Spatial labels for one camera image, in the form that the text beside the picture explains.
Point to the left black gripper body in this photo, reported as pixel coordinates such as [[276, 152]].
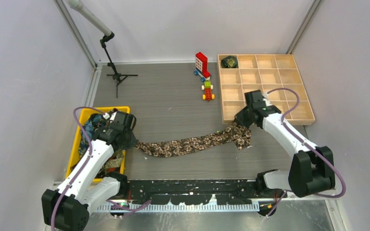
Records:
[[130, 140]]

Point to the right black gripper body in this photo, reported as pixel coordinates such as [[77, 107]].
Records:
[[243, 117]]

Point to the brown floral tie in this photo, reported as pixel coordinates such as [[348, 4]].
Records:
[[237, 134]]

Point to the red yellow toy block car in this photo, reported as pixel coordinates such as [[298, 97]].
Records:
[[207, 88]]

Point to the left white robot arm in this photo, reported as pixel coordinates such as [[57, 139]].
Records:
[[68, 207]]

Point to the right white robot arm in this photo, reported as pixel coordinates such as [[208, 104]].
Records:
[[311, 165]]

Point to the pile of ties in bin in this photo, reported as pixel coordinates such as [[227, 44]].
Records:
[[91, 124]]

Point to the yellow plastic bin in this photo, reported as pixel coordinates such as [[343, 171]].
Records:
[[84, 116]]

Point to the wooden compartment tray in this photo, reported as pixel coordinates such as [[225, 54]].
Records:
[[277, 73]]

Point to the black microphone stand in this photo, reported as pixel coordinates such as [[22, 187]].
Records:
[[117, 76]]

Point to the rolled dark green tie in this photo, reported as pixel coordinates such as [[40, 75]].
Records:
[[229, 62]]

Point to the red white toy block tower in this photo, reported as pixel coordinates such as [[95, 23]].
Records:
[[201, 67]]

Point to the grey microphone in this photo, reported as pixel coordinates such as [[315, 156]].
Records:
[[79, 6]]

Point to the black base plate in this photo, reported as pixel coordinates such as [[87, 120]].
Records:
[[196, 192]]

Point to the aluminium frame rail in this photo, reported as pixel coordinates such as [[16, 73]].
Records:
[[290, 195]]

